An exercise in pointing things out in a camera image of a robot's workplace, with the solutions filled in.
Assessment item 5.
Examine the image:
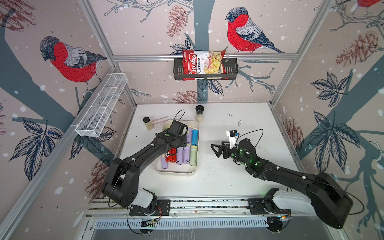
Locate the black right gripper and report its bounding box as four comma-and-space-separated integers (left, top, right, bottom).
210, 141, 249, 169

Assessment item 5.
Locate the purple flashlight across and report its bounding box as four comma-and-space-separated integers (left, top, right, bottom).
176, 148, 184, 165

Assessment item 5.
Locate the tall purple flashlight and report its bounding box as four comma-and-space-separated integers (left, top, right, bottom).
183, 145, 191, 165

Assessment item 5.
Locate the blue flashlight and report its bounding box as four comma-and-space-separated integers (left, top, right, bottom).
192, 128, 199, 146

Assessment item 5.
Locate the green flashlight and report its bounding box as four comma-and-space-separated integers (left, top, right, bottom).
190, 146, 198, 166

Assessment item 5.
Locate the red flashlight with white logo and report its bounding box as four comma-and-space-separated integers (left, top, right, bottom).
165, 153, 173, 163

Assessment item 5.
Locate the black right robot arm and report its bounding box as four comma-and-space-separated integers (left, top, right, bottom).
211, 139, 353, 229

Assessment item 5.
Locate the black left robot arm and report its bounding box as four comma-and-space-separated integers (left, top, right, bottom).
101, 121, 188, 208

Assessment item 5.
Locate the white rectangular storage tray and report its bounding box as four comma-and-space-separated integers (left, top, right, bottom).
153, 121, 200, 176

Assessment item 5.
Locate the small black cap jar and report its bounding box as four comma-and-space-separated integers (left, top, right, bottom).
143, 117, 154, 131

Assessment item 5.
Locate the black cap spice grinder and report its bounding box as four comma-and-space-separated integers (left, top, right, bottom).
195, 105, 205, 123

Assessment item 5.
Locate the red cassava chips bag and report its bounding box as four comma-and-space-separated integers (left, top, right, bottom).
183, 50, 226, 75

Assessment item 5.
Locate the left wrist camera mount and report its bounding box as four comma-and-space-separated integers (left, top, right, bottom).
168, 120, 188, 137

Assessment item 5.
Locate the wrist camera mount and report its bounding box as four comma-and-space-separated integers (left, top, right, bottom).
168, 120, 188, 137
227, 130, 239, 149

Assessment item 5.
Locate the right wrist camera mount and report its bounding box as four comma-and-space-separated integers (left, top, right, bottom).
227, 130, 239, 149

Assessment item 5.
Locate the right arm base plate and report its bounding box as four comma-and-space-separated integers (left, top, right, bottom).
248, 199, 291, 215

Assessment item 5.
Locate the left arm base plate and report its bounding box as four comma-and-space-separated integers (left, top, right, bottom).
129, 200, 171, 217

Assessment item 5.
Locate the black wall basket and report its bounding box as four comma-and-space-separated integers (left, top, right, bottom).
174, 58, 239, 81

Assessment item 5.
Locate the white wire mesh shelf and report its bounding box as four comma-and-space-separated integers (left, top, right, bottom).
75, 73, 128, 138

